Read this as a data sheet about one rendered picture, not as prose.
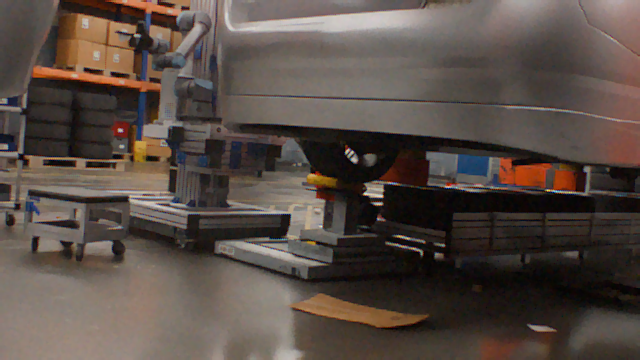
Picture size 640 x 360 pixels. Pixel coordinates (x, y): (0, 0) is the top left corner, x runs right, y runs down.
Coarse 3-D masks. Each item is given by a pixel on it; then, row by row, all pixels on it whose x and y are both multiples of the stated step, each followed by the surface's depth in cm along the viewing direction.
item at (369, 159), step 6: (384, 138) 446; (396, 138) 441; (342, 144) 440; (342, 150) 412; (354, 156) 451; (360, 156) 449; (366, 156) 446; (372, 156) 443; (378, 156) 440; (384, 156) 437; (348, 162) 417; (354, 162) 443; (360, 162) 441; (366, 162) 438; (372, 162) 436; (378, 162) 434; (360, 168) 423; (366, 168) 427
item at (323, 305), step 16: (288, 304) 332; (304, 304) 338; (320, 304) 341; (336, 304) 345; (352, 304) 348; (352, 320) 317; (368, 320) 319; (384, 320) 322; (400, 320) 322; (416, 320) 319
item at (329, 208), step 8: (328, 200) 477; (360, 200) 465; (368, 200) 470; (328, 208) 476; (360, 208) 460; (368, 208) 461; (376, 208) 466; (328, 216) 476; (360, 216) 459; (368, 216) 462; (376, 216) 467; (360, 224) 465; (368, 224) 462
